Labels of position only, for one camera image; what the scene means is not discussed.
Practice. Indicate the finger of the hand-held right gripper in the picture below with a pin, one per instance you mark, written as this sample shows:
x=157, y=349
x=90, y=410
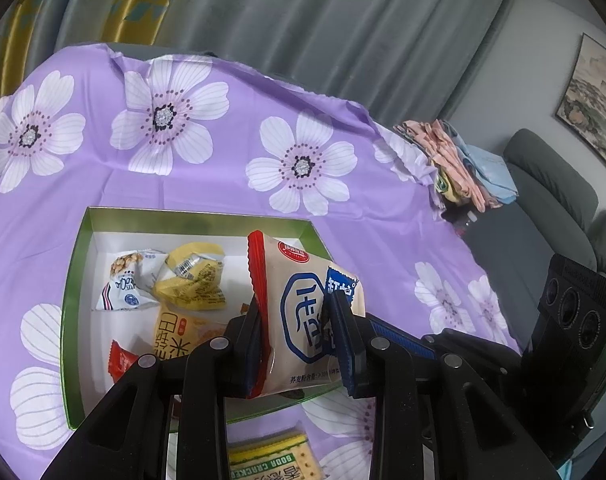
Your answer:
x=408, y=342

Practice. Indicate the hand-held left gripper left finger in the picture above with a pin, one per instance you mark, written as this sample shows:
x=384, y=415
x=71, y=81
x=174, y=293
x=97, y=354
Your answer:
x=253, y=360

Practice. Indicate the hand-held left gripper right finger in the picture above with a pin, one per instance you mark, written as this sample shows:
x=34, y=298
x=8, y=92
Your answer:
x=350, y=360

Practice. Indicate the white blue-print snack packet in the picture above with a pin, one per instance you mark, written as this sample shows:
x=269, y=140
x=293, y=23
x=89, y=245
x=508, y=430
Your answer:
x=293, y=300

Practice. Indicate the red snack packet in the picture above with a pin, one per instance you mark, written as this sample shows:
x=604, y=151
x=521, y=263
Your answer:
x=120, y=362

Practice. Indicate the white peanut snack packet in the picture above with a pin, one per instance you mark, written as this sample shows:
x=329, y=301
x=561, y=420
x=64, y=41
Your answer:
x=128, y=285

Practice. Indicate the green cardboard box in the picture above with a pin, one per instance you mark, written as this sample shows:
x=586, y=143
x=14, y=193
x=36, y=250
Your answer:
x=203, y=216

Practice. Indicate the flat yellow-orange snack packet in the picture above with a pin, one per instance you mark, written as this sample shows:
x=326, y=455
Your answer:
x=183, y=335

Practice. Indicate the green yellow cracker packet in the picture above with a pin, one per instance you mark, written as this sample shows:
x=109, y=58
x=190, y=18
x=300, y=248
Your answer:
x=268, y=455

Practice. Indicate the yellow wrapped snack packet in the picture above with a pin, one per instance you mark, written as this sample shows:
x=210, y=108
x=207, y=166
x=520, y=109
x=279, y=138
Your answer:
x=193, y=275

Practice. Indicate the grey sofa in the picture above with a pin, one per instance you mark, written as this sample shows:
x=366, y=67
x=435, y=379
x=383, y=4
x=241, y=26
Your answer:
x=543, y=200

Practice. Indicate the pile of folded cloths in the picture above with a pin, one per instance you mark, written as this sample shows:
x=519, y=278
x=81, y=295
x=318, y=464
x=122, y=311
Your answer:
x=448, y=160

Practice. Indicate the purple floral cloth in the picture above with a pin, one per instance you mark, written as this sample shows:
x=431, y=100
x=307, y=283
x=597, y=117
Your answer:
x=183, y=185

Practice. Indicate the light blue folded cloth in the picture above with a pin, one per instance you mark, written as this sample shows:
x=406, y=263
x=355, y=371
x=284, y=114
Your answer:
x=490, y=170

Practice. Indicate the framed landscape painting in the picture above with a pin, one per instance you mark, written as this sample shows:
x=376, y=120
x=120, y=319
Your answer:
x=593, y=100

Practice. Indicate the grey curtain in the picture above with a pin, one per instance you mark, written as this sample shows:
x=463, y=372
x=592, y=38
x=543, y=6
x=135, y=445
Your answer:
x=333, y=25

